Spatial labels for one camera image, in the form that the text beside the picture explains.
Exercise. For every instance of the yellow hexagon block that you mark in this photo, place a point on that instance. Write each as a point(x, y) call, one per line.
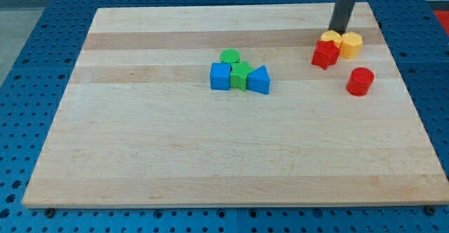
point(351, 45)

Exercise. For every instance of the wooden board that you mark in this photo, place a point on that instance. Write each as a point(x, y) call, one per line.
point(139, 126)

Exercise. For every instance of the blue cube block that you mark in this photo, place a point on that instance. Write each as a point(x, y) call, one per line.
point(220, 76)

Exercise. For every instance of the green star block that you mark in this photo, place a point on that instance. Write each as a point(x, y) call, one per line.
point(239, 74)

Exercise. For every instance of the blue triangle block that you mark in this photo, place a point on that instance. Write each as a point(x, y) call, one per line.
point(259, 80)

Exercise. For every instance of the green cylinder block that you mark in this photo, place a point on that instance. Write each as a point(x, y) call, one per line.
point(230, 55)

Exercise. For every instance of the red star block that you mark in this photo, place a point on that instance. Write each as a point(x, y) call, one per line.
point(325, 54)

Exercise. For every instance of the yellow heart block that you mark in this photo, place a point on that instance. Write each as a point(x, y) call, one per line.
point(333, 36)

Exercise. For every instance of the red cylinder block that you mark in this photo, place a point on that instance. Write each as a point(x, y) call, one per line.
point(360, 81)

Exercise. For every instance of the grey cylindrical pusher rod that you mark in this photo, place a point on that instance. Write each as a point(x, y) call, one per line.
point(341, 15)

